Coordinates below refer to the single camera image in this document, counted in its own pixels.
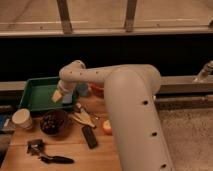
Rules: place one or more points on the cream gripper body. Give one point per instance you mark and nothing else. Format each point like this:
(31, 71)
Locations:
(57, 95)

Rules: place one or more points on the grey blue sponge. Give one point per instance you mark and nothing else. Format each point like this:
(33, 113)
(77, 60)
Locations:
(67, 99)

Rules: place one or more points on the green plastic tray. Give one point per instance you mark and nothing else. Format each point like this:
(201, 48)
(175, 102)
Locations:
(37, 95)

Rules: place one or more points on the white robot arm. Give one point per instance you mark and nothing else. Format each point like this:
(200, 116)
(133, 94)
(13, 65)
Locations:
(129, 91)

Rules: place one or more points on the blue cup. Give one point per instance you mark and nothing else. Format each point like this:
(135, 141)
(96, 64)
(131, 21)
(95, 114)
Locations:
(82, 89)

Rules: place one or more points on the dark brown bowl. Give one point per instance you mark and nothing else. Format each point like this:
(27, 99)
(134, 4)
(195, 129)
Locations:
(55, 122)

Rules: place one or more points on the red bowl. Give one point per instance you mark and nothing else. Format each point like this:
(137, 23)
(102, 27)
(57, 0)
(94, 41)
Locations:
(97, 90)

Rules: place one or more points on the white paper cup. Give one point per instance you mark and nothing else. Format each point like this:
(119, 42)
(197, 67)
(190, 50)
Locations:
(23, 118)

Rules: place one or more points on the black remote control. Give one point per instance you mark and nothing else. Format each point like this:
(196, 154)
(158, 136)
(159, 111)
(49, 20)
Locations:
(89, 137)

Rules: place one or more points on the blue object at left edge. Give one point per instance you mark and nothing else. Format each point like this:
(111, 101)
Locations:
(4, 121)

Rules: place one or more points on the orange apple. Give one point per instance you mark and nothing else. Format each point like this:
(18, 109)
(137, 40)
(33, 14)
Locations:
(107, 127)

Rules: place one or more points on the metal faucet fixture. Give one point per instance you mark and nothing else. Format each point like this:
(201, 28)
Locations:
(205, 72)

